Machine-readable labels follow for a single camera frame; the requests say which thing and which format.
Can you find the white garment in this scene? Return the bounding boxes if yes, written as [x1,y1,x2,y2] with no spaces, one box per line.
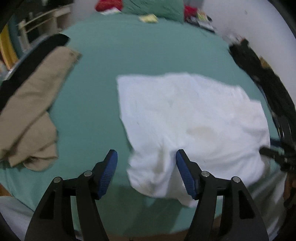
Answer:
[116,73,270,207]

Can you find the black clothes pile right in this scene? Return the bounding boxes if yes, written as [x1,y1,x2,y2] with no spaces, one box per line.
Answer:
[229,40,295,133]

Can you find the beige trousers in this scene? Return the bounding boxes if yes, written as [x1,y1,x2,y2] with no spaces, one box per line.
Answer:
[1,46,81,171]

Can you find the items pile beside pillow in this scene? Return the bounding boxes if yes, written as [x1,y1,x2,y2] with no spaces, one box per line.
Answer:
[184,5,215,33]

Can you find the green pillow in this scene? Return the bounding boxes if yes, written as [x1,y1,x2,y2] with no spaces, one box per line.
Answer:
[122,0,185,23]

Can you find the yellow packet on bed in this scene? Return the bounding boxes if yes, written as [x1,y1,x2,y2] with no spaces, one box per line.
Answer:
[138,14,158,23]

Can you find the white wooden desk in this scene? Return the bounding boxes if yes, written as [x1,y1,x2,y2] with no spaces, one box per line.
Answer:
[17,4,73,50]

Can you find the white paper on bed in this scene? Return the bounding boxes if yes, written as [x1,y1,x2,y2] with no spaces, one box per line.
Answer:
[100,7,121,16]

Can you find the red pillow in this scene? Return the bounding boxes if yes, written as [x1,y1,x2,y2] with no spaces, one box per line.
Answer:
[95,0,123,11]

